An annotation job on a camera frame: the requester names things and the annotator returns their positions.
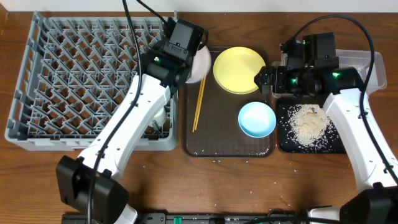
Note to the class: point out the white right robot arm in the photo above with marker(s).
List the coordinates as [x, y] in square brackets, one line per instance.
[374, 164]

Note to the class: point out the pile of rice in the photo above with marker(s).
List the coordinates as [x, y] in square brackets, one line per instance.
[309, 123]

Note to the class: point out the grey dishwasher rack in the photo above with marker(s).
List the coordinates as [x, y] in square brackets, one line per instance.
[74, 74]

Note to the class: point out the dark brown serving tray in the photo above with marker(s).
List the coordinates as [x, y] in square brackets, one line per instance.
[218, 133]

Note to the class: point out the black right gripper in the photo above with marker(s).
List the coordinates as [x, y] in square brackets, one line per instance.
[280, 73]

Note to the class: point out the black tray bin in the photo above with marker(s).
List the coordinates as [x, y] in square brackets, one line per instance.
[328, 143]

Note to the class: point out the clear plastic bin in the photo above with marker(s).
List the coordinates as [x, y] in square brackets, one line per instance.
[373, 68]

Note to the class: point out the yellow plate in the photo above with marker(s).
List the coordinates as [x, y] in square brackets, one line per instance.
[235, 68]

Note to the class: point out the light blue bowl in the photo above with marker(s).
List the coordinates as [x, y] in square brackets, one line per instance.
[257, 119]

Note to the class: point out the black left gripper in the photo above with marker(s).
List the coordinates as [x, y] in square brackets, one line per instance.
[181, 76]

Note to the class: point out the wooden chopstick left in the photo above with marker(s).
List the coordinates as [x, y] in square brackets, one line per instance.
[197, 105]

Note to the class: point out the white green cup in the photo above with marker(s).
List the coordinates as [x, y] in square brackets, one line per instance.
[159, 119]

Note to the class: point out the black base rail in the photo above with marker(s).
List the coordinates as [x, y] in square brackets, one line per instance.
[161, 218]

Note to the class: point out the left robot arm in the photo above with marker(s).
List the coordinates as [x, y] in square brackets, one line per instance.
[91, 182]

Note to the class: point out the white pink bowl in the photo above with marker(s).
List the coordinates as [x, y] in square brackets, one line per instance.
[201, 66]

